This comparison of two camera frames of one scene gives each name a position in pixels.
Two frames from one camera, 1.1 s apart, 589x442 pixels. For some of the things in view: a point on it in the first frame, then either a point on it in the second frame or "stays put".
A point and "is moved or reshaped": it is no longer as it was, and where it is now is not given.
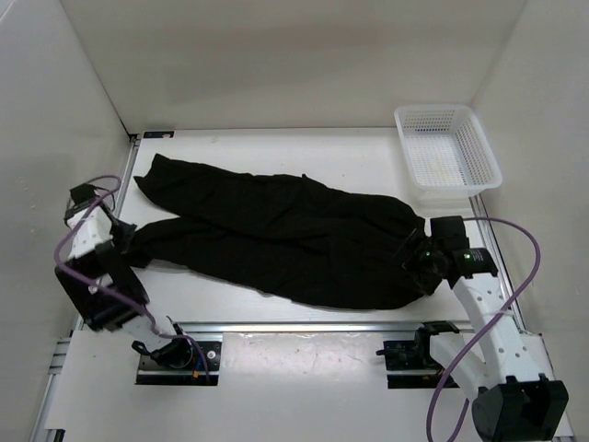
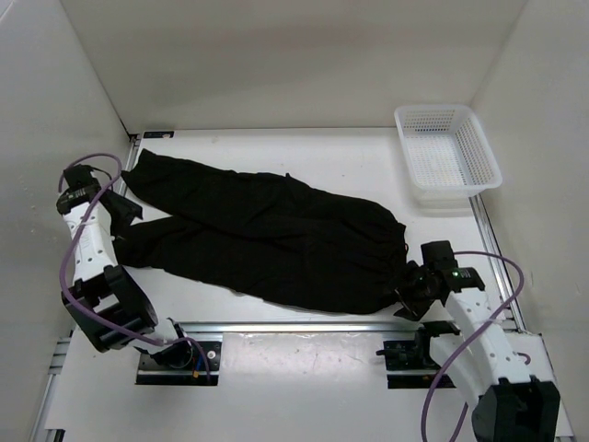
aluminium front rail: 309,327 stays put
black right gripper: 430,283 → 412,308
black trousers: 282,233 is moved or reshaped
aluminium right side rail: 493,251 stays put
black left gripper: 124,243 → 128,211
